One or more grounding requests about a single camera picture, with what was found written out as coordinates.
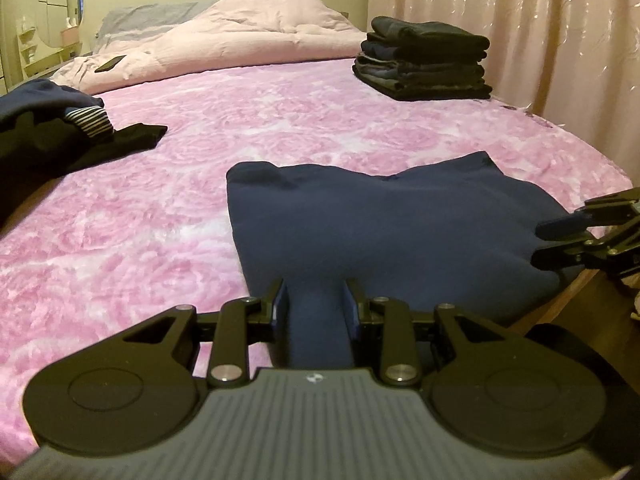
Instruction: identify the striped grey garment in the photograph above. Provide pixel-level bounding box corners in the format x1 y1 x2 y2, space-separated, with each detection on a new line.
64 105 114 139

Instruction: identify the stack of folded dark clothes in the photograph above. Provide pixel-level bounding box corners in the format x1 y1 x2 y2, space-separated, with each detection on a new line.
352 16 492 102

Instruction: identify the pink sheer curtain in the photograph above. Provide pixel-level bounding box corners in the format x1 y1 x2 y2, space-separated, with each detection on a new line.
368 0 639 181

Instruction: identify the round wall mirror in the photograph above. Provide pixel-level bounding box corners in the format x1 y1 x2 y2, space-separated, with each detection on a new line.
36 0 85 48

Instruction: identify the white bedside table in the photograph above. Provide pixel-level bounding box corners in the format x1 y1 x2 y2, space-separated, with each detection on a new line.
15 18 81 80

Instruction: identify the black smartphone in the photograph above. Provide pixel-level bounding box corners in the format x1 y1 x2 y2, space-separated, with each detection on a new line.
94 55 126 74

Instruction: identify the navy blue sweatshirt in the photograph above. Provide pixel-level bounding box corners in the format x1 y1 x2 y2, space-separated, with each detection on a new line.
227 152 579 370

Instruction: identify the pink floral bed blanket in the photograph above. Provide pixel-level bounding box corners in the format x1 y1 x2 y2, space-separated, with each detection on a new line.
1 60 631 470

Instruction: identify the pale pink duvet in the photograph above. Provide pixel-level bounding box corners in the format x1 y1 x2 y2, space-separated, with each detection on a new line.
52 0 366 94

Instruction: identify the grey pillow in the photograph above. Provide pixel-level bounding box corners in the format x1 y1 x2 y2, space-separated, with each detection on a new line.
92 0 214 54

